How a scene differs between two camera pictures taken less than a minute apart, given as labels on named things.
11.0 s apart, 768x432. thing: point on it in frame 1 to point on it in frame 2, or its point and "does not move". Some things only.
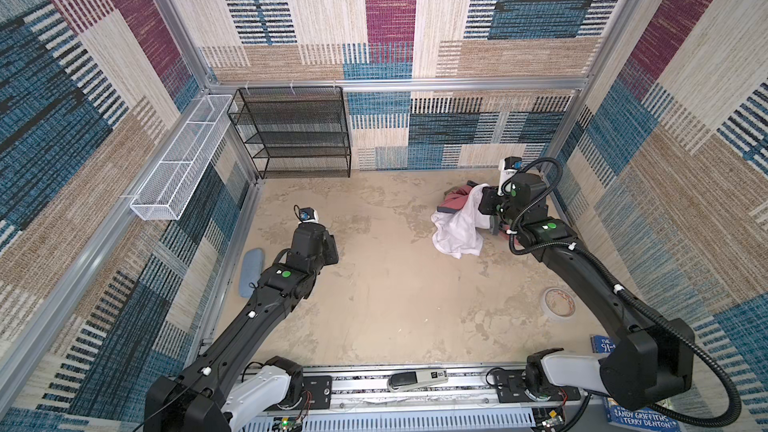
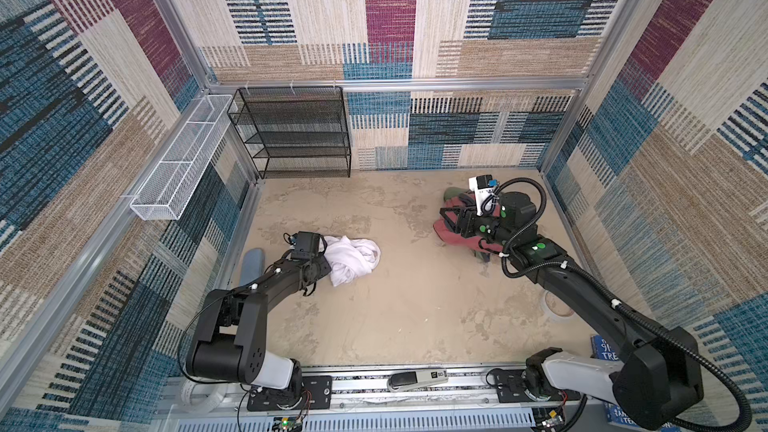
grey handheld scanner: (401, 381) does not move
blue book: (646, 419) does not move
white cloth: (461, 233) to (349, 259)
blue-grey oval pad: (251, 269) does not move
